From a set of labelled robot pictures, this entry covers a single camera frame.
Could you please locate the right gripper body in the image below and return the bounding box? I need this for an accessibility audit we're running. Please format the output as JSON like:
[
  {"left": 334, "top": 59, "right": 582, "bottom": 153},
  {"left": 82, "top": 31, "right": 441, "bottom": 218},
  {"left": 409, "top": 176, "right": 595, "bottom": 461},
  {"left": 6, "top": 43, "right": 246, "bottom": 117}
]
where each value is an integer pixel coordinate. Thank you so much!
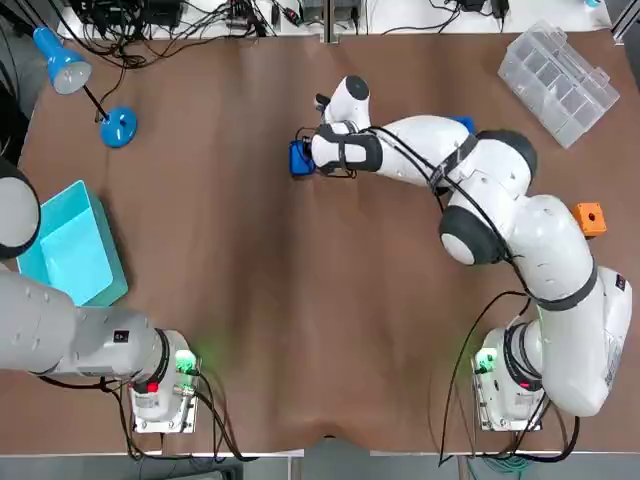
[{"left": 303, "top": 139, "right": 321, "bottom": 177}]

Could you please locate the black electronics box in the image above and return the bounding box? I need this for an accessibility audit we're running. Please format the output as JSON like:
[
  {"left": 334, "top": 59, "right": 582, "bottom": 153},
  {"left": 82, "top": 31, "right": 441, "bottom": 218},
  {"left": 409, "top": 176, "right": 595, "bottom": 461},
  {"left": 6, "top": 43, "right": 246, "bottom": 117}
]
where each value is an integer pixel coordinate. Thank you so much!
[{"left": 79, "top": 0, "right": 182, "bottom": 29}]

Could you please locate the large teal plastic tray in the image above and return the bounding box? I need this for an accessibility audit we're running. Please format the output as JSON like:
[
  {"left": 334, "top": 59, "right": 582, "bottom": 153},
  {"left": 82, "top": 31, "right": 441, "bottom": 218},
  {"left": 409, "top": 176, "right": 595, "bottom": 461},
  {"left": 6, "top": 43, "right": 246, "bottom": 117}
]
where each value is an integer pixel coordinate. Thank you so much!
[{"left": 15, "top": 179, "right": 129, "bottom": 307}]

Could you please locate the orange push-button box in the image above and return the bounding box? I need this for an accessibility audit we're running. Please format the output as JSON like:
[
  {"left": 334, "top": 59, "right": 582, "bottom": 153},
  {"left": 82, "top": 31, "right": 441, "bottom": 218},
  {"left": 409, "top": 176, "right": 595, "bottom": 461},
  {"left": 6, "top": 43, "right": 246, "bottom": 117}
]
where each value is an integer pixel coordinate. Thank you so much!
[{"left": 571, "top": 201, "right": 608, "bottom": 240}]

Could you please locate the blue desk lamp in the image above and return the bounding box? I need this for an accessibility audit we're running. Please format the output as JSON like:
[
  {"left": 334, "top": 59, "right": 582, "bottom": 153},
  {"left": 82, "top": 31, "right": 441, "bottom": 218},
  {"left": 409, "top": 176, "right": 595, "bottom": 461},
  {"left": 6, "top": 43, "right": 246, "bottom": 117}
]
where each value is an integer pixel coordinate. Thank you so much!
[{"left": 32, "top": 25, "right": 139, "bottom": 150}]

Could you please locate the clear plastic organizer case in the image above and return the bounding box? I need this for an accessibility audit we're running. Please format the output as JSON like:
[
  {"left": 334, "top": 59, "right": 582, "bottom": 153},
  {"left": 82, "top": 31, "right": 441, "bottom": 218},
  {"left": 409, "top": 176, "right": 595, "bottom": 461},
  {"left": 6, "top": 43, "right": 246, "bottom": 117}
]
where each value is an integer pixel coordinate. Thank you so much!
[{"left": 497, "top": 19, "right": 622, "bottom": 150}]

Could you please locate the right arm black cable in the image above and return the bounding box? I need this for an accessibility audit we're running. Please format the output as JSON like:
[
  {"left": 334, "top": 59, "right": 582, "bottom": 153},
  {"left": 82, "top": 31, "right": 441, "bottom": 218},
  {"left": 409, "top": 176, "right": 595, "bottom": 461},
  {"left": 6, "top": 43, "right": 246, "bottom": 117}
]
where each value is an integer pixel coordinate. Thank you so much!
[{"left": 294, "top": 127, "right": 531, "bottom": 301}]

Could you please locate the aluminium frame post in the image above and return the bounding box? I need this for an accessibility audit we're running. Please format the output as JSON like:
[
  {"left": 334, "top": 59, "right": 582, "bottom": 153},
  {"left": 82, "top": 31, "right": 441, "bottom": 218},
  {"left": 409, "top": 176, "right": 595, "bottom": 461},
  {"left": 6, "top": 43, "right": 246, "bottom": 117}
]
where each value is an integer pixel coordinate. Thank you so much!
[{"left": 323, "top": 0, "right": 342, "bottom": 45}]

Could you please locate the black lamp cord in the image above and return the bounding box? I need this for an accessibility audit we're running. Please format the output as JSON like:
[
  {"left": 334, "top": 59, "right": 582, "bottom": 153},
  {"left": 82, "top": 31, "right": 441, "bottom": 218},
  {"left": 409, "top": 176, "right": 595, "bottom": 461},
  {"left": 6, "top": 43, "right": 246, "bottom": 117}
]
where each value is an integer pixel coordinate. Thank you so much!
[{"left": 93, "top": 42, "right": 132, "bottom": 124}]

